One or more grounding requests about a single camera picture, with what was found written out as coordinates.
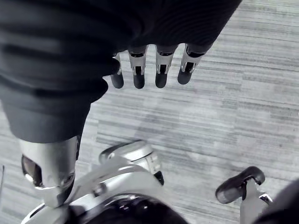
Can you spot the dark robot foot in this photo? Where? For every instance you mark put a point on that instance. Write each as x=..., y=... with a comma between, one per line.
x=233, y=186

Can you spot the silver robot leg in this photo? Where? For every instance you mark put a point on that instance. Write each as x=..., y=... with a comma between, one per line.
x=130, y=172
x=250, y=206

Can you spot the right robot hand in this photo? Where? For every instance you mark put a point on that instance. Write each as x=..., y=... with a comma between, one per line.
x=70, y=46

